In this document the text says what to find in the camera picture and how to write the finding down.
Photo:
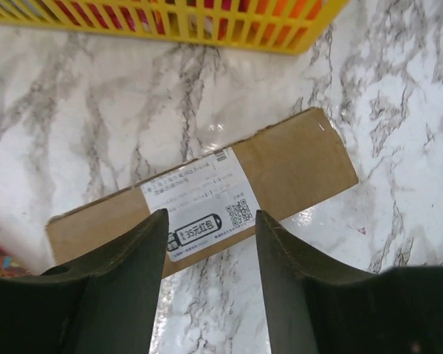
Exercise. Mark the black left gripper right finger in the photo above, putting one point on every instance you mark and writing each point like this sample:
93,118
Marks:
317,304

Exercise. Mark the red candy bag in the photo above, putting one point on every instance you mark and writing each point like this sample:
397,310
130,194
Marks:
9,267

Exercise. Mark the brown cardboard express box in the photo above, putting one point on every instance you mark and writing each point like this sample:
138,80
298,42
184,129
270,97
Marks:
212,201

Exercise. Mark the yellow plastic basket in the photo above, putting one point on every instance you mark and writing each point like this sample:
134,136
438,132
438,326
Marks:
286,27

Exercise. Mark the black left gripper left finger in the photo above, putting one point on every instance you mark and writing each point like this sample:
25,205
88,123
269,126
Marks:
101,302

